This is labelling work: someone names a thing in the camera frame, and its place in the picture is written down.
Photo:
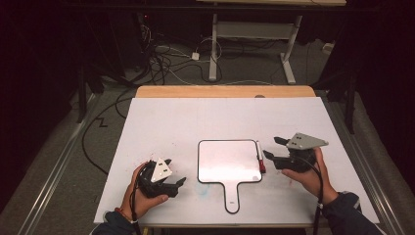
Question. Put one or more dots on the white desk frame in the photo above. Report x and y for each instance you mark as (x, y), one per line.
(213, 49)

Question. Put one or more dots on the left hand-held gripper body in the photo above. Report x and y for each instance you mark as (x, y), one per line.
(160, 173)

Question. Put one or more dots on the white table sheet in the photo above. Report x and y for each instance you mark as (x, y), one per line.
(195, 120)

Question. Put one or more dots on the metal floor rail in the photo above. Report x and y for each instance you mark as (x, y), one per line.
(368, 176)
(55, 169)

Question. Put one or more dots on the white marker with red cap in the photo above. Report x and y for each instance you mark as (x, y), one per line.
(260, 155)

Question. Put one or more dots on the wooden table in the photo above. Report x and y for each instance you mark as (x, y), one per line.
(221, 92)

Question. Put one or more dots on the black stand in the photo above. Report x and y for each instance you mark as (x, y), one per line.
(81, 98)

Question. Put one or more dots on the person's right hand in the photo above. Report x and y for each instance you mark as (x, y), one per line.
(314, 182)

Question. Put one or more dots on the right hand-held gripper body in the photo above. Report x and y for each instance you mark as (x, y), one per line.
(301, 143)

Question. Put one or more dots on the person's left hand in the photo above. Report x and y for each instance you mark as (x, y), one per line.
(140, 200)

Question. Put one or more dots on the white power adapter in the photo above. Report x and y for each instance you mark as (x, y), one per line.
(195, 56)

